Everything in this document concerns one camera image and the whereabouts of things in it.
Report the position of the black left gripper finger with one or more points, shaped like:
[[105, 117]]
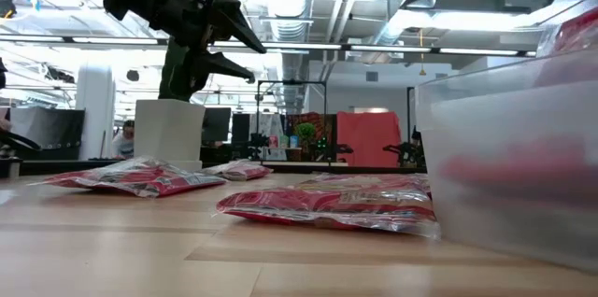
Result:
[[240, 24], [219, 64]]

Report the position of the black background robot arm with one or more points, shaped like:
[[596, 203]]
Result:
[[405, 152]]

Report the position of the green cactus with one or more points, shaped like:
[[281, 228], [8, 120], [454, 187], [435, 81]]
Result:
[[170, 77]]

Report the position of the black monitor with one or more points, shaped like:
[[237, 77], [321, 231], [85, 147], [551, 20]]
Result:
[[240, 128], [216, 124]]

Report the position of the black round ceiling fixture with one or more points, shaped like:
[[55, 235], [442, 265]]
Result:
[[132, 75]]

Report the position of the white square planter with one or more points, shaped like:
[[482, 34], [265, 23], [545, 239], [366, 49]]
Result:
[[168, 131]]

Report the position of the small green plant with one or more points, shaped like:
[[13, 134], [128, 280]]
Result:
[[306, 131]]

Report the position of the person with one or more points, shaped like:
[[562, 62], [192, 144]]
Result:
[[123, 140]]

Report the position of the white pillar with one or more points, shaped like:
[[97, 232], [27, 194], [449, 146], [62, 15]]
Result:
[[95, 110]]

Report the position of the red cloth screen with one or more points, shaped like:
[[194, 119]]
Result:
[[369, 138]]

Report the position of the black partition panel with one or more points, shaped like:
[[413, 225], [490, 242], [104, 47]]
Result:
[[46, 131]]

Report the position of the black table clamp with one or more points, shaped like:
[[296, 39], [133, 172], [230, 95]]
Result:
[[11, 143]]

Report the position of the translucent plastic bin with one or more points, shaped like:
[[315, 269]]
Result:
[[514, 161]]

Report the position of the black metal frame stand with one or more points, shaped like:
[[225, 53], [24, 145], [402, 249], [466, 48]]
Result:
[[289, 83]]

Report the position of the long ceiling light rail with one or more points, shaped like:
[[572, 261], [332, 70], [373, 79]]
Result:
[[397, 48]]

